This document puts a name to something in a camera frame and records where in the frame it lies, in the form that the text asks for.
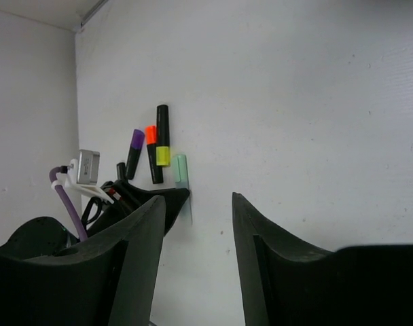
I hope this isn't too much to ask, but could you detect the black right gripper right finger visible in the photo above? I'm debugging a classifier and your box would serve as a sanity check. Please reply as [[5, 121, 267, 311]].
[[232, 193, 413, 325]]

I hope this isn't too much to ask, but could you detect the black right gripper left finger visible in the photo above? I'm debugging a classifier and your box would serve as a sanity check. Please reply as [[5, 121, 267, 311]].
[[0, 196, 166, 325]]

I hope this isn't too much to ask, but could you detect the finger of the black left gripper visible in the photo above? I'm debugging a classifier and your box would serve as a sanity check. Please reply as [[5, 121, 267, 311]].
[[87, 180, 190, 237]]

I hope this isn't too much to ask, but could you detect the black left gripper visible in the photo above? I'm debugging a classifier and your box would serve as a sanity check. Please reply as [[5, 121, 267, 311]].
[[0, 180, 142, 259]]

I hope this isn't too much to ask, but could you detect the mint green pastel highlighter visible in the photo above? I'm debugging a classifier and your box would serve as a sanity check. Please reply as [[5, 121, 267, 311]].
[[171, 153, 193, 225]]

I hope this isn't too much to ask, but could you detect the black highlighter green cap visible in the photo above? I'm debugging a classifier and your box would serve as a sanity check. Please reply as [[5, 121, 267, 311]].
[[116, 162, 126, 180]]

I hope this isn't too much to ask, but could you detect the black highlighter purple cap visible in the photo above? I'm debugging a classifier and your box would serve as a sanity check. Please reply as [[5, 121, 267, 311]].
[[126, 129, 145, 180]]

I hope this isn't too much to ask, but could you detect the black highlighter orange cap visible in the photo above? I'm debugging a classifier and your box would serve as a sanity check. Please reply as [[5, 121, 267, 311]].
[[145, 124, 164, 185]]

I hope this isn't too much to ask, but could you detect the black highlighter yellow cap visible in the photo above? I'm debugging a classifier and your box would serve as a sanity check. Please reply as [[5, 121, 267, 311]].
[[156, 105, 170, 166]]

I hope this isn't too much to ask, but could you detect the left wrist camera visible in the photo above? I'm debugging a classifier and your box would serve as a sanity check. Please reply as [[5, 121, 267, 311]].
[[50, 149, 114, 204]]

